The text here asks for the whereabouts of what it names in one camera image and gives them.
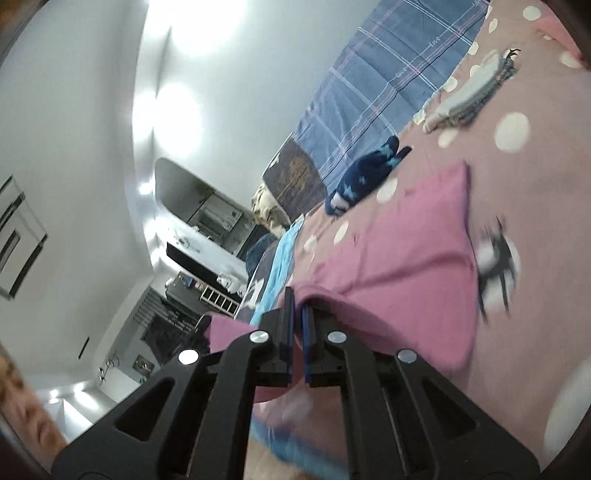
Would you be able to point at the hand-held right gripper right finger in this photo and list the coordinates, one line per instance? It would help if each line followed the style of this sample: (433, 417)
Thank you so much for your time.
(307, 341)

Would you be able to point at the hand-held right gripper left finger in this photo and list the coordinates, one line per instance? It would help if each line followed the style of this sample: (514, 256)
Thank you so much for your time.
(288, 332)

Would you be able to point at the pink long-sleeve shirt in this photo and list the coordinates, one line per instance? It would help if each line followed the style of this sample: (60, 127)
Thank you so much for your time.
(392, 249)

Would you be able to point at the beige clothes pile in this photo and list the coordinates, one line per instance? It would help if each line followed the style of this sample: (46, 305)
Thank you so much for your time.
(268, 207)

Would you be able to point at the grey printed quilt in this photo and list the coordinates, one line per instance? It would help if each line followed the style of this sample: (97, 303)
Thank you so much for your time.
(258, 293)

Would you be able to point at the light blue blanket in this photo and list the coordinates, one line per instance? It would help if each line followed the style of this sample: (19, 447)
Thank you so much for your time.
(284, 258)

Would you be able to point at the white plush toy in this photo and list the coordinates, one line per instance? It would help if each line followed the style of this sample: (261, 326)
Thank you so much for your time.
(228, 281)

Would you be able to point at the white ladder rack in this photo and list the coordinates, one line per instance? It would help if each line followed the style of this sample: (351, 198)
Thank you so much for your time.
(217, 297)

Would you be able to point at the dark blue fleece blanket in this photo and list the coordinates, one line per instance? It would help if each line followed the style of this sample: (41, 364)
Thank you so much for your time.
(258, 251)

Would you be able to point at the tree print cloth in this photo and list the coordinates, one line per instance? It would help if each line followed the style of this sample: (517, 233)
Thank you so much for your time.
(295, 180)

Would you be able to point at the navy star print garment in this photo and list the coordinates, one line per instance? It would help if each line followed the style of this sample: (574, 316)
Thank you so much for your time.
(360, 180)

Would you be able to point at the blue plaid cloth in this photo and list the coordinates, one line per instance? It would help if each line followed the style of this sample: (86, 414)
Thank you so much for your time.
(369, 78)

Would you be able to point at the folded light grey garment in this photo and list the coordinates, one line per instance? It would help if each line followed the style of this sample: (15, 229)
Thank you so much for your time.
(466, 92)

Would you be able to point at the folded grey patterned garment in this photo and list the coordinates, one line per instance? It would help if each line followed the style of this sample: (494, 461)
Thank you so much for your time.
(489, 90)

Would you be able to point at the framed wall picture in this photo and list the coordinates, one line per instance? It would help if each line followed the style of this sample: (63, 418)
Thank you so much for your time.
(18, 240)

